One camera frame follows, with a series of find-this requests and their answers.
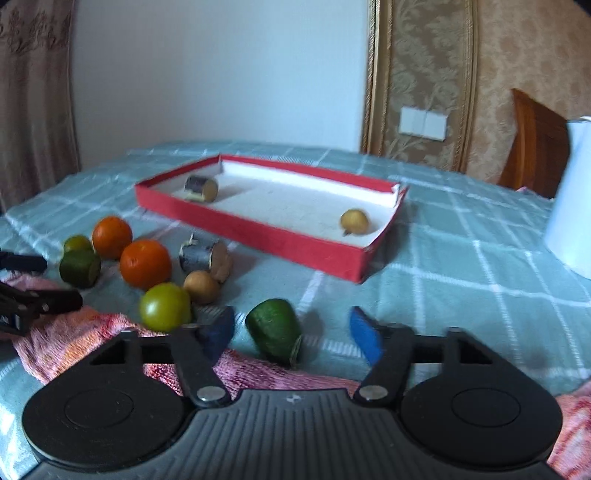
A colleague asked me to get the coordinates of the large green tomato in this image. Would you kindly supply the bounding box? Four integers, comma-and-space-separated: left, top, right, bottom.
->
140, 283, 192, 332

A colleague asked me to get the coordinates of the beige patterned curtain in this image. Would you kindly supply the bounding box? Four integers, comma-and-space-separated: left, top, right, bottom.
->
0, 0, 82, 214

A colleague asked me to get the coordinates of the white jug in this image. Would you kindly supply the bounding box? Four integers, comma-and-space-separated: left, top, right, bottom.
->
542, 115, 591, 280

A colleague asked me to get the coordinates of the wooden headboard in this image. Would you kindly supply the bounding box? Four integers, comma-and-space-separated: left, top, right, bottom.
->
498, 89, 571, 199

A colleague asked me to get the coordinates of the pink towel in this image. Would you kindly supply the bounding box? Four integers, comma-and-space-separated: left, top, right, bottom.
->
0, 270, 591, 480

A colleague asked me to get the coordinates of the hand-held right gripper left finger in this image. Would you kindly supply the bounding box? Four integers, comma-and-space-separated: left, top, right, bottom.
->
88, 306, 237, 408

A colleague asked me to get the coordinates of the white wall switch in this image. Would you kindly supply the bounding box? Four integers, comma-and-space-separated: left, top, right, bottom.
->
399, 107, 448, 141

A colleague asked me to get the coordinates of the red cardboard box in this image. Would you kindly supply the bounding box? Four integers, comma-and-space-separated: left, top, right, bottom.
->
135, 154, 410, 284

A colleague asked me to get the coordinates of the orange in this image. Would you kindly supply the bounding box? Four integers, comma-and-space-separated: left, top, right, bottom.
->
92, 216, 134, 260
120, 240, 173, 291

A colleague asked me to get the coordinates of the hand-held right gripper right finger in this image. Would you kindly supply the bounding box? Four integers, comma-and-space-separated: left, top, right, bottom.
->
348, 306, 498, 408

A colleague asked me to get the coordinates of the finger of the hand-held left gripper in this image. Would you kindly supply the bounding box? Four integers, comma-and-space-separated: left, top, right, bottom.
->
0, 251, 48, 274
0, 281, 84, 339

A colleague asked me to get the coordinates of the gold wall trim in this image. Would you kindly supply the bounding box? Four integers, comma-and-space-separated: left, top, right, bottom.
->
360, 0, 479, 174

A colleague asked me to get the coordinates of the small green tomato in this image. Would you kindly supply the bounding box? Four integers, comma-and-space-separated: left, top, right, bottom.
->
63, 235, 94, 254

